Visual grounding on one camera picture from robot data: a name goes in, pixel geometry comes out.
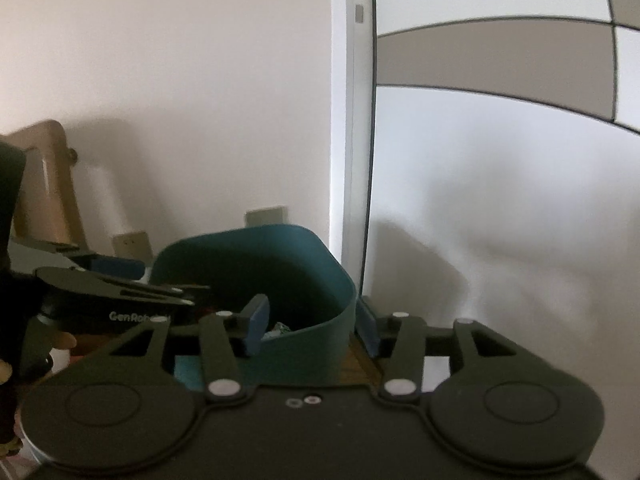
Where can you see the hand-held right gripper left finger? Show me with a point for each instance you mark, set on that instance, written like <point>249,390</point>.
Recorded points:
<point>257,322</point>

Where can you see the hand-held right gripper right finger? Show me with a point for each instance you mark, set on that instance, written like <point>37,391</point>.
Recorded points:
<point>367,332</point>

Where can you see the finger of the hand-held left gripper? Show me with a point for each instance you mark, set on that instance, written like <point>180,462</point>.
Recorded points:
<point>117,266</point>
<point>100,285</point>

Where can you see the foil wrapper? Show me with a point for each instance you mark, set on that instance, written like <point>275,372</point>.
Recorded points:
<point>277,330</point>

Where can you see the teal deer-print trash bin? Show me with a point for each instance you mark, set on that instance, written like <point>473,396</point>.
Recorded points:
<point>310,355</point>

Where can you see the person's left hand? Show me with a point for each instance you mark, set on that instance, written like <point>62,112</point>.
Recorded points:
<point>62,341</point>

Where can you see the wooden nightstand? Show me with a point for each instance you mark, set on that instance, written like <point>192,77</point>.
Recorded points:
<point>357,367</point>

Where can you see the pink printed blanket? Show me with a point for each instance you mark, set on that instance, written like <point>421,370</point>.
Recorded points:
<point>12,467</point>

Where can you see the frosted wardrobe sliding door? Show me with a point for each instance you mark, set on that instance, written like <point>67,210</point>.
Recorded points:
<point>475,185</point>

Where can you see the wall socket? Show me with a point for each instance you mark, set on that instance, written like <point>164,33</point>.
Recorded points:
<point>131,245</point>

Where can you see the wall switch plate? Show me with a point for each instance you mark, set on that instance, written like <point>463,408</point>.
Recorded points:
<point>266,215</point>

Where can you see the white wardrobe frame post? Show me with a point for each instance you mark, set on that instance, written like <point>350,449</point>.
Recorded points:
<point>350,110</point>

